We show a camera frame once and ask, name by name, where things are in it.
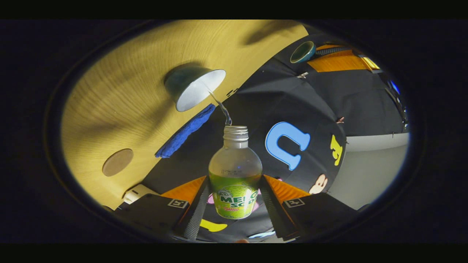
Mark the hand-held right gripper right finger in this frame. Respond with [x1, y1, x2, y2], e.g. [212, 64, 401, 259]
[260, 174, 361, 241]

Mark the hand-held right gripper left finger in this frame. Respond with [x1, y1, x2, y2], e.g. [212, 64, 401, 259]
[116, 175, 210, 242]

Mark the green label water bottle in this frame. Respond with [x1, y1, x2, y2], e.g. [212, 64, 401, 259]
[208, 126, 263, 220]

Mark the round brown coaster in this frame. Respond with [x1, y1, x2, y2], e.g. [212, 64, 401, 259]
[102, 148, 134, 178]

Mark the poured water stream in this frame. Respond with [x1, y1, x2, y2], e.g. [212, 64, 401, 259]
[208, 91, 233, 127]

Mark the teal teacup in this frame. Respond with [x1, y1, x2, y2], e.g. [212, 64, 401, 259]
[164, 66, 227, 113]

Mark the white toaster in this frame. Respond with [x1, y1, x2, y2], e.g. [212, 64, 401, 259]
[122, 184, 160, 205]

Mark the blue towel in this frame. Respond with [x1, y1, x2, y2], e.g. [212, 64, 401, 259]
[155, 103, 216, 159]

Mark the black backdrop cloth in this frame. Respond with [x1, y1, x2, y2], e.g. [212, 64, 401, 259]
[143, 33, 409, 242]

